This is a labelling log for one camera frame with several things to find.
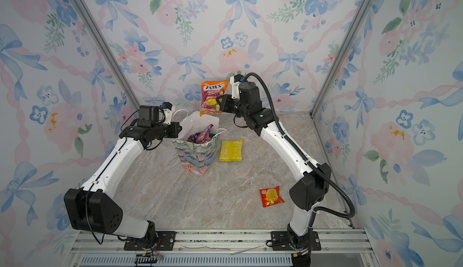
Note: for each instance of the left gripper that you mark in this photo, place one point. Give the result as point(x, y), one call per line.
point(175, 131)

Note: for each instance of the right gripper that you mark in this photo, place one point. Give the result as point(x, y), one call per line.
point(224, 106)

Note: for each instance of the orange Fox's fruits bag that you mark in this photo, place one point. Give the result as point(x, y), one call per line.
point(210, 91)

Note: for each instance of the yellow snack packet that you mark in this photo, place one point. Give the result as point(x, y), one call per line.
point(231, 151)

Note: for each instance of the purple Fox's berries bag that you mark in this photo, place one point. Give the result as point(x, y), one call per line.
point(201, 137)

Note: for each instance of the floral paper gift bag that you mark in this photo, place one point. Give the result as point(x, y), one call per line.
point(198, 158)

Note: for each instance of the red small snack packet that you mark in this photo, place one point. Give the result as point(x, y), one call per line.
point(271, 196)

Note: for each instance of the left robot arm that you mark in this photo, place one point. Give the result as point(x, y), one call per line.
point(92, 207)

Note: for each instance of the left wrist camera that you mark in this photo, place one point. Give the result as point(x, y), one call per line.
point(168, 112)

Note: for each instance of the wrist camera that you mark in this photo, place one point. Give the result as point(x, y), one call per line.
point(235, 81)
point(168, 112)

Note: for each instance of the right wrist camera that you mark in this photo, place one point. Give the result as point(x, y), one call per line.
point(235, 81)

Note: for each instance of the left corner aluminium post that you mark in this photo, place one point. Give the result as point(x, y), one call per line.
point(105, 50)

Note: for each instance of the corner aluminium post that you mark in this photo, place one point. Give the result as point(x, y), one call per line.
point(105, 50)
point(348, 41)

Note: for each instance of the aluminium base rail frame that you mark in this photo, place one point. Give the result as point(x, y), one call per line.
point(228, 248)

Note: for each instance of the right corner aluminium post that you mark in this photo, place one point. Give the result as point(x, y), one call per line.
point(348, 41)

